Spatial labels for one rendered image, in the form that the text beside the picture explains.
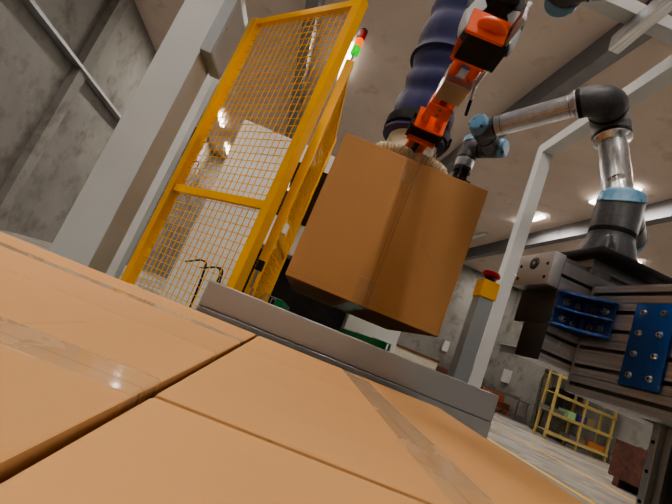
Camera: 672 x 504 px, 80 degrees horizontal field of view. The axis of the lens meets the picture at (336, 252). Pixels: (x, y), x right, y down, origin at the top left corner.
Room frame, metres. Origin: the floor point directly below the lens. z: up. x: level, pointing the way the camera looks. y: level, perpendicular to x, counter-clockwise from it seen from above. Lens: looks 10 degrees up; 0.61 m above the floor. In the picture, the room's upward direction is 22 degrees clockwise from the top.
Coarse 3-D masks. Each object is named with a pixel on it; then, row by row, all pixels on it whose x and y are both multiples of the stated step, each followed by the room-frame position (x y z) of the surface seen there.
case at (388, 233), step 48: (336, 192) 0.96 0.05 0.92; (384, 192) 0.96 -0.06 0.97; (432, 192) 0.96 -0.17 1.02; (480, 192) 0.96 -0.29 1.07; (336, 240) 0.96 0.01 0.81; (384, 240) 0.96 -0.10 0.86; (432, 240) 0.96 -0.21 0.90; (336, 288) 0.96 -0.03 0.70; (384, 288) 0.96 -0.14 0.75; (432, 288) 0.96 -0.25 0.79
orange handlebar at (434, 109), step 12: (480, 24) 0.62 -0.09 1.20; (492, 24) 0.61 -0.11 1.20; (504, 24) 0.61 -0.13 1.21; (456, 72) 0.75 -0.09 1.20; (468, 72) 0.75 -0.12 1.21; (480, 72) 0.73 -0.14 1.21; (432, 96) 0.89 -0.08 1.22; (432, 108) 0.90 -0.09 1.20; (444, 108) 0.88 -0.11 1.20; (444, 120) 0.92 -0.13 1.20; (408, 144) 1.12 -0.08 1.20; (420, 144) 1.11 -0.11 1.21
